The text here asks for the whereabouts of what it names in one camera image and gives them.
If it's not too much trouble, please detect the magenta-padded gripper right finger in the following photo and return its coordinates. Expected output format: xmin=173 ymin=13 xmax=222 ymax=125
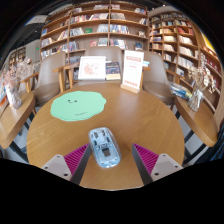
xmin=131 ymin=143 xmax=184 ymax=186

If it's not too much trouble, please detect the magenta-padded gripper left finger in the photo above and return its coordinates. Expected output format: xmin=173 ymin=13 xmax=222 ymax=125
xmin=40 ymin=143 xmax=92 ymax=186

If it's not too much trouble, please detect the transparent light blue computer mouse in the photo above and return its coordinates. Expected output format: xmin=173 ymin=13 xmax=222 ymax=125
xmin=88 ymin=126 xmax=122 ymax=169

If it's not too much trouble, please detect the green wavy-edged mouse pad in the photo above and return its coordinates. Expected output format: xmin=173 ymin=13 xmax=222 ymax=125
xmin=49 ymin=90 xmax=108 ymax=122

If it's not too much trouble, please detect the round wooden side table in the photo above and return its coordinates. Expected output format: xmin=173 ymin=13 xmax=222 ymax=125
xmin=0 ymin=92 xmax=37 ymax=150
xmin=174 ymin=95 xmax=219 ymax=148

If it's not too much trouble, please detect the colourful book stack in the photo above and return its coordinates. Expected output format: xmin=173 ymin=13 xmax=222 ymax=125
xmin=169 ymin=82 xmax=193 ymax=101

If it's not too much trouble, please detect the brown padded wooden armchair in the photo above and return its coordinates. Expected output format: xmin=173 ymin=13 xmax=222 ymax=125
xmin=64 ymin=45 xmax=126 ymax=89
xmin=141 ymin=50 xmax=178 ymax=107
xmin=19 ymin=50 xmax=73 ymax=108

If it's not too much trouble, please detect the glass vase with dried flowers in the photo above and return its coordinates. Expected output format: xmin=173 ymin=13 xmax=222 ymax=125
xmin=187 ymin=54 xmax=216 ymax=113
xmin=1 ymin=58 xmax=34 ymax=110

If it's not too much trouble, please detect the white red sign, wooden base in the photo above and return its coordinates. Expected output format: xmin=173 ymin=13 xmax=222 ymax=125
xmin=120 ymin=49 xmax=145 ymax=94

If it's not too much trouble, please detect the white square picture, red print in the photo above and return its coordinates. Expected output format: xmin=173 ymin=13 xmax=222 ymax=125
xmin=77 ymin=55 xmax=107 ymax=81

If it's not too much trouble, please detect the dark blue book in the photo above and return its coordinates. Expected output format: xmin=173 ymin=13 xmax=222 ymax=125
xmin=105 ymin=61 xmax=122 ymax=81

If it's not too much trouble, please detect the curved wooden bookshelf with books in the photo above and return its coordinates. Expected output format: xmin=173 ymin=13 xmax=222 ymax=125
xmin=148 ymin=9 xmax=224 ymax=114

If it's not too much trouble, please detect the small distant wooden bookshelf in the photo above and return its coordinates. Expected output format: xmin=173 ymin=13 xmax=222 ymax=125
xmin=8 ymin=46 xmax=27 ymax=68

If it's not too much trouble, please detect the wide wooden bookshelf with books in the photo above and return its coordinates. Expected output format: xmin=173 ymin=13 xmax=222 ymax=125
xmin=39 ymin=1 xmax=150 ymax=64

